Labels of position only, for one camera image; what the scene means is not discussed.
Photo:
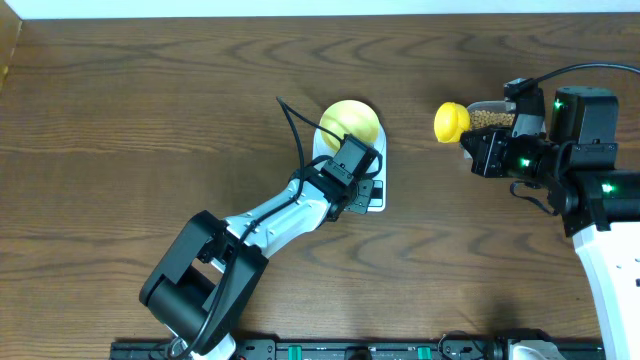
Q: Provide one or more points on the soybeans pile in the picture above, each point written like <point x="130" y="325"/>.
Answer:
<point x="484" y="118"/>

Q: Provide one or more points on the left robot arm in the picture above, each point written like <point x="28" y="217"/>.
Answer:
<point x="203" y="283"/>

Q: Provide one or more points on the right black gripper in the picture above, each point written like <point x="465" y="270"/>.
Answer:
<point x="486" y="162"/>

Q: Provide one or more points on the clear plastic container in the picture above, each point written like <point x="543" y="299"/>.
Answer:
<point x="493" y="106"/>

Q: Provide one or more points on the yellow measuring scoop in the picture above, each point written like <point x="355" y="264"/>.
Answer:
<point x="451" y="120"/>

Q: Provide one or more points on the white digital kitchen scale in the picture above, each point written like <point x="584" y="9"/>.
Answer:
<point x="378" y="190"/>

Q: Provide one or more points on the yellow bowl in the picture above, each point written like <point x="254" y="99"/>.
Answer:
<point x="350" y="117"/>

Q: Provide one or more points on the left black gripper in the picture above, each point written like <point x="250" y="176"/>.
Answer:
<point x="361" y="207"/>

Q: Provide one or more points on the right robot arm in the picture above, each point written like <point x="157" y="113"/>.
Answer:
<point x="598" y="204"/>

